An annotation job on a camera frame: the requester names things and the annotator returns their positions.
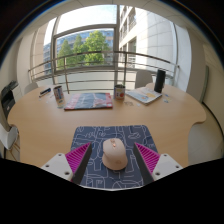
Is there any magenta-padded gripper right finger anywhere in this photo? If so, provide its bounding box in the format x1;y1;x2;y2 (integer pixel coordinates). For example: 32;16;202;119
133;142;184;186

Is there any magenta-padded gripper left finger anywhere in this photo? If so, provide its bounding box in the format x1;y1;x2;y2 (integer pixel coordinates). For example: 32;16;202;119
40;142;93;186

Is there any pale pink computer mouse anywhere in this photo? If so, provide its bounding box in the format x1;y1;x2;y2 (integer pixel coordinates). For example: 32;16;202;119
101;137;130;172

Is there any navy line-print mouse pad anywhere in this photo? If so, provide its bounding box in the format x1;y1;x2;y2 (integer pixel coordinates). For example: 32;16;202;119
69;124;160;191

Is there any white chair with wooden legs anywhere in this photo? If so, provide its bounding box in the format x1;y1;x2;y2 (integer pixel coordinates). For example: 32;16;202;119
0;124;20;152

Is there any red and dark magazine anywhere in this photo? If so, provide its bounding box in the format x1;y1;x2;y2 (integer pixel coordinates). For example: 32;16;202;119
63;91;114;111

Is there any printed tin can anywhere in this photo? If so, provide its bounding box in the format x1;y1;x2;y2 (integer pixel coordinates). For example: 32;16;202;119
52;84;65;102

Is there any light blue booklet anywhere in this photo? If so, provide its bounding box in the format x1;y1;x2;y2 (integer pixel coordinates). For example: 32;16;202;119
125;86;164;107

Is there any black and white printer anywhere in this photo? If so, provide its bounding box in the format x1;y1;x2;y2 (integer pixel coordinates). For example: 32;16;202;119
0;80;18;120

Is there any black cylindrical speaker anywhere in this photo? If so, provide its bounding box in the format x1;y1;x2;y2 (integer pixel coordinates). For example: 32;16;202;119
153;68;167;95

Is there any printed cup with pens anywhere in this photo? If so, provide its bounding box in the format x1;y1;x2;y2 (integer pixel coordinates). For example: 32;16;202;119
113;83;127;102

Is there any metal balcony railing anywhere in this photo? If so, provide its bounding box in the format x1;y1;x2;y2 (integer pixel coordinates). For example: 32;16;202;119
27;49;181;95

